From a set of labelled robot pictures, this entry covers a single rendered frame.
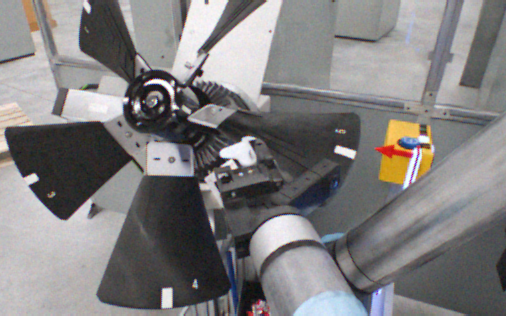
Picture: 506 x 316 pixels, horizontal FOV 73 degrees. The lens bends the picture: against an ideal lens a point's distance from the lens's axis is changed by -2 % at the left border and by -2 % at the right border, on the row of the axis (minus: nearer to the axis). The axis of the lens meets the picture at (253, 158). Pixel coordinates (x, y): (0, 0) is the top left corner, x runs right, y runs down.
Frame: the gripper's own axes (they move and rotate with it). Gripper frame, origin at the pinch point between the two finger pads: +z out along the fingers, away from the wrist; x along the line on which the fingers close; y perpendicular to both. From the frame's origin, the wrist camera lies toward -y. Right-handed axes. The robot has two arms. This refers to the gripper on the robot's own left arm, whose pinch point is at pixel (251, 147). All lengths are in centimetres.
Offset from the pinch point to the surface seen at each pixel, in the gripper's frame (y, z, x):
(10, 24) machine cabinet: 219, 552, 42
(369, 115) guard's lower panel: -56, 53, 31
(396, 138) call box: -37.2, 13.0, 14.8
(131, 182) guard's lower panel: 45, 124, 81
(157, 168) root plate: 15.8, 8.9, 5.3
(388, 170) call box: -33.1, 9.0, 20.2
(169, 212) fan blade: 15.5, 3.3, 11.3
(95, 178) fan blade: 29.8, 19.6, 10.7
